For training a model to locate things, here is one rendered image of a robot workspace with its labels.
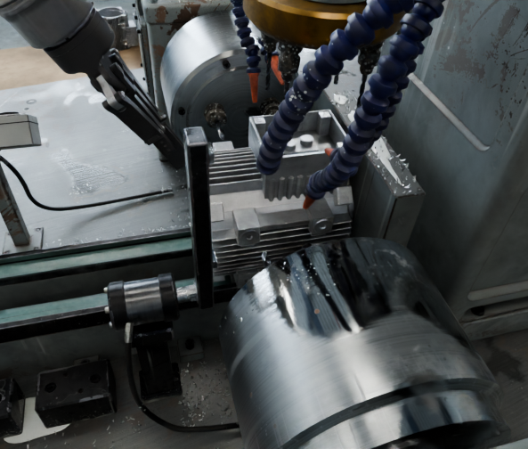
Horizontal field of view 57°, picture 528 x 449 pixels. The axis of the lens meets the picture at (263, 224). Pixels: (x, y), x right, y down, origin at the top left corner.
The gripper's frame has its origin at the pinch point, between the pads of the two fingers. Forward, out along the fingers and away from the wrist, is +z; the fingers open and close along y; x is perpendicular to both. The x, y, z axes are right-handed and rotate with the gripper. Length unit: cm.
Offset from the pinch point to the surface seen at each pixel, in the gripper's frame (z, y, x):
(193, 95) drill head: 3.6, 15.0, -4.3
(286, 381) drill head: 0.2, -39.4, -5.6
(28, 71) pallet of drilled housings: 53, 222, 100
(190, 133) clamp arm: -12.5, -19.2, -7.9
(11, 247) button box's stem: 10.3, 15.1, 41.6
